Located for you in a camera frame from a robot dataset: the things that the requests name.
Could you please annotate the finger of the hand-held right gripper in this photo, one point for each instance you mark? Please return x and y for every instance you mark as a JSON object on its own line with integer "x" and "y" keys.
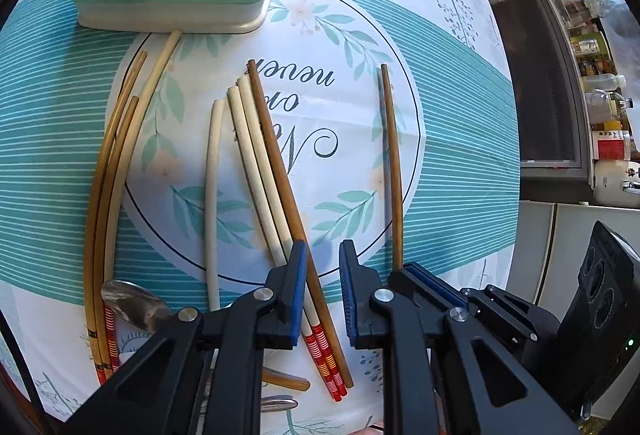
{"x": 432, "y": 282}
{"x": 397, "y": 282}

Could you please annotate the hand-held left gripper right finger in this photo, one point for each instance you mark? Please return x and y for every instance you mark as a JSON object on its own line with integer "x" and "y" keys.
{"x": 350, "y": 295}

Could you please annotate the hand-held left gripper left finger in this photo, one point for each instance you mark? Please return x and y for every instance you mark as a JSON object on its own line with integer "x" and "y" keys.
{"x": 297, "y": 295}

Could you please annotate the dark brown wooden chopstick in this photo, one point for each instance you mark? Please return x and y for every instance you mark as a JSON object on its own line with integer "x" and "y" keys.
{"x": 287, "y": 381}
{"x": 277, "y": 150}
{"x": 392, "y": 165}

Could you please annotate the white cabinet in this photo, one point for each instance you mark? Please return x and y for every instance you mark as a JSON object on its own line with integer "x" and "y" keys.
{"x": 560, "y": 235}

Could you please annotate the metal fork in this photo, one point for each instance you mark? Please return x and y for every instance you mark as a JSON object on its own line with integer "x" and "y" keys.
{"x": 280, "y": 403}

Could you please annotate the white rice cooker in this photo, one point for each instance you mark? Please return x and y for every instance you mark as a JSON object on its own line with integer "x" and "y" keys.
{"x": 612, "y": 182}

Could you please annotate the red label jar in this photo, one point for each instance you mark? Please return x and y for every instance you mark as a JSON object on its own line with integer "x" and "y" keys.
{"x": 612, "y": 147}

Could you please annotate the teal leaf print tablecloth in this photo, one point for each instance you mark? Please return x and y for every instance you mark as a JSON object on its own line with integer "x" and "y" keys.
{"x": 450, "y": 125}

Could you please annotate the small metal spoon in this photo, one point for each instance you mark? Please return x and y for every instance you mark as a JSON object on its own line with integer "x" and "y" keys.
{"x": 135, "y": 307}

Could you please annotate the clear oil bottle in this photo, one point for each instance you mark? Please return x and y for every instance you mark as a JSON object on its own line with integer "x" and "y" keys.
{"x": 607, "y": 106}

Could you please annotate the brown bamboo chopstick black band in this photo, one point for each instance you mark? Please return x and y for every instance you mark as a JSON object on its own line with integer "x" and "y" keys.
{"x": 87, "y": 225}

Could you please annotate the clear plastic bottle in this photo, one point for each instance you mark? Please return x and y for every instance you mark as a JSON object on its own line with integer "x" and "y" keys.
{"x": 602, "y": 82}

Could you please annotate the green label jar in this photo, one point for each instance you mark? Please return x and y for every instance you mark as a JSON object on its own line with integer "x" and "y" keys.
{"x": 586, "y": 46}

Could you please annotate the glass jug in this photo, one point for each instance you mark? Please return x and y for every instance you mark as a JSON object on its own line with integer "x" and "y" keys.
{"x": 580, "y": 5}

